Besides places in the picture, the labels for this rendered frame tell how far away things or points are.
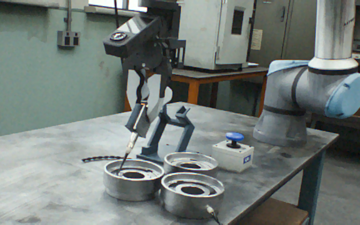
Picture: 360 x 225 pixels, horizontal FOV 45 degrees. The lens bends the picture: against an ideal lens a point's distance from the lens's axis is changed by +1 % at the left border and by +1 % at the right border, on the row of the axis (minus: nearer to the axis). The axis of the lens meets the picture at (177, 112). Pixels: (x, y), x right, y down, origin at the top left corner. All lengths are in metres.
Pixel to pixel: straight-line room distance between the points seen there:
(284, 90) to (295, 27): 3.42
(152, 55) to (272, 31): 3.94
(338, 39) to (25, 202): 0.77
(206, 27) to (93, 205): 2.42
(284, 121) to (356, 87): 0.21
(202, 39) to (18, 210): 2.48
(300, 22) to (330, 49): 3.48
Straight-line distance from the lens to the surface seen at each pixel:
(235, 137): 0.93
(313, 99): 1.13
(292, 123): 1.21
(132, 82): 0.77
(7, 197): 0.75
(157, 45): 0.74
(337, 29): 1.09
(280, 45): 4.62
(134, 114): 0.76
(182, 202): 0.68
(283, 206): 1.48
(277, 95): 1.20
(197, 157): 0.88
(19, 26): 2.54
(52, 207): 0.71
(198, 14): 3.07
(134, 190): 0.72
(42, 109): 2.72
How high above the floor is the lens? 1.09
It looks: 12 degrees down
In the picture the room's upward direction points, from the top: 6 degrees clockwise
